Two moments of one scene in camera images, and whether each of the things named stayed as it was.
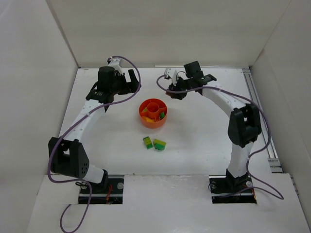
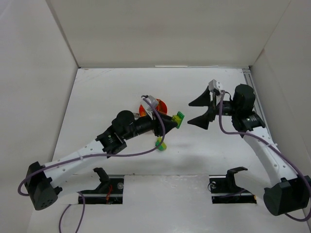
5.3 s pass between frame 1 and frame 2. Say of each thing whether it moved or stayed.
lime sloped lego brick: moved
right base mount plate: stayed
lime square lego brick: moved
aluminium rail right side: stayed
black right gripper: moved
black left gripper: moved
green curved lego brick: stayed
